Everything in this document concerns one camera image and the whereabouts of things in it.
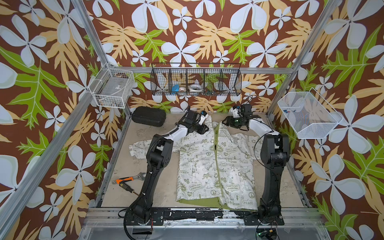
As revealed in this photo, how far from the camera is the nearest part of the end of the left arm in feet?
2.74

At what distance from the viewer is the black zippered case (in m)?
1.12

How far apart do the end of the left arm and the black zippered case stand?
30 centimetres
